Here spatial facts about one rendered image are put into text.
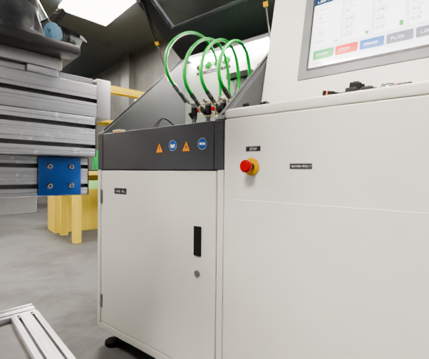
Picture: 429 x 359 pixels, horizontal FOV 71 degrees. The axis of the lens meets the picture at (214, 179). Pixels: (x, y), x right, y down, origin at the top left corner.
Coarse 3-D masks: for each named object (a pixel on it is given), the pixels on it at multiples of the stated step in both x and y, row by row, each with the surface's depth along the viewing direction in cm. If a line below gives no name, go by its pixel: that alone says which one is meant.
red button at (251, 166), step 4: (244, 160) 86; (248, 160) 86; (252, 160) 89; (256, 160) 88; (240, 164) 87; (244, 164) 86; (248, 164) 85; (252, 164) 88; (256, 164) 88; (240, 168) 87; (244, 168) 86; (248, 168) 85; (252, 168) 88; (256, 168) 88; (248, 172) 90; (252, 172) 89; (256, 172) 88
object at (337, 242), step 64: (256, 128) 88; (320, 128) 77; (384, 128) 68; (256, 192) 88; (320, 192) 77; (384, 192) 69; (256, 256) 88; (320, 256) 77; (384, 256) 68; (256, 320) 89; (320, 320) 77; (384, 320) 69
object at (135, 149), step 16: (160, 128) 112; (176, 128) 107; (192, 128) 103; (208, 128) 99; (112, 144) 130; (128, 144) 124; (144, 144) 118; (192, 144) 103; (208, 144) 99; (112, 160) 131; (128, 160) 124; (144, 160) 118; (160, 160) 112; (176, 160) 108; (192, 160) 103; (208, 160) 99
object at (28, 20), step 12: (0, 0) 57; (12, 0) 58; (24, 0) 60; (0, 12) 57; (12, 12) 58; (24, 12) 60; (36, 12) 64; (12, 24) 57; (24, 24) 59; (36, 24) 63
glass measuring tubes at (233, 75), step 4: (236, 72) 151; (240, 72) 150; (244, 72) 148; (232, 76) 153; (236, 76) 151; (240, 76) 150; (244, 76) 150; (232, 80) 155; (236, 80) 152; (240, 80) 153; (244, 80) 152; (232, 84) 155; (236, 84) 152; (240, 84) 153; (232, 88) 155; (236, 88) 152; (232, 92) 156; (236, 92) 152; (232, 96) 156
